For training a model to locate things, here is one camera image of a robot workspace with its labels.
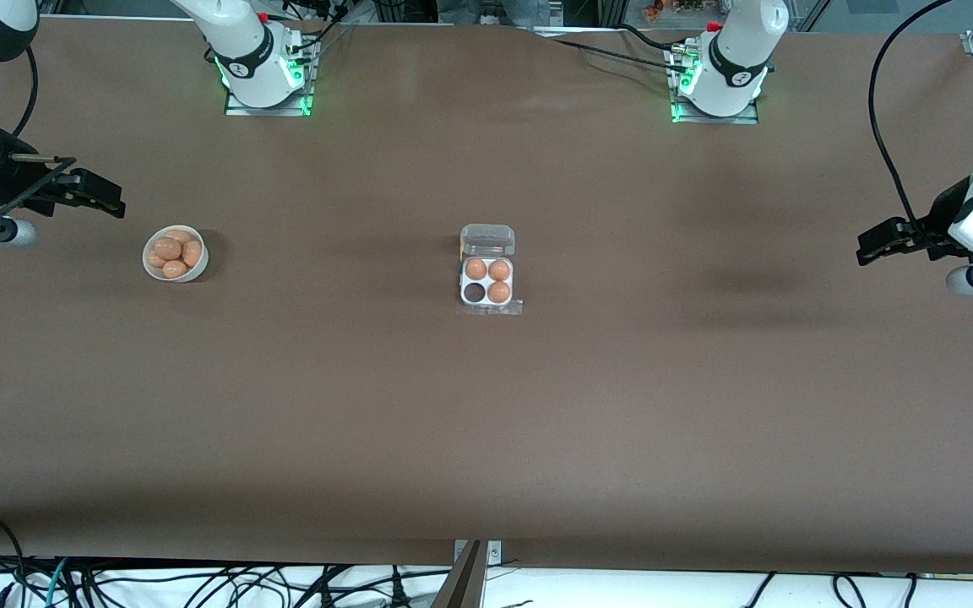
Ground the clear plastic egg carton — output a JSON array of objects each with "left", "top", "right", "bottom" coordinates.
[{"left": 459, "top": 224, "right": 525, "bottom": 317}]

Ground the white round bowl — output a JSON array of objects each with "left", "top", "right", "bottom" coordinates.
[{"left": 143, "top": 225, "right": 209, "bottom": 283}]

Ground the colourful background object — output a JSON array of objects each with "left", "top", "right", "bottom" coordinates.
[{"left": 643, "top": 0, "right": 707, "bottom": 22}]

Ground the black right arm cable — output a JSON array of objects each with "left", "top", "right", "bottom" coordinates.
[{"left": 0, "top": 46, "right": 79, "bottom": 244}]

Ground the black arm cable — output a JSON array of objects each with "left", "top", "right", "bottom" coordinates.
[
  {"left": 868, "top": 0, "right": 956, "bottom": 242},
  {"left": 0, "top": 46, "right": 79, "bottom": 244}
]

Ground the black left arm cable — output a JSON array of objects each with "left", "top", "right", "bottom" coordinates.
[{"left": 868, "top": 0, "right": 956, "bottom": 242}]

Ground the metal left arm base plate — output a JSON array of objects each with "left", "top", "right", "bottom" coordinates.
[{"left": 670, "top": 46, "right": 761, "bottom": 126}]

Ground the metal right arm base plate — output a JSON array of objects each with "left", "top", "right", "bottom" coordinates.
[{"left": 225, "top": 38, "right": 316, "bottom": 117}]

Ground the teal cable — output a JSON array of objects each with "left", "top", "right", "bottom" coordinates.
[{"left": 46, "top": 557, "right": 72, "bottom": 608}]

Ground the silver metal bracket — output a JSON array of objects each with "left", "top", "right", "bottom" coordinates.
[{"left": 453, "top": 540, "right": 503, "bottom": 565}]

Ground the dark metal post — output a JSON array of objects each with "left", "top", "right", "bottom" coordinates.
[{"left": 430, "top": 540, "right": 487, "bottom": 608}]

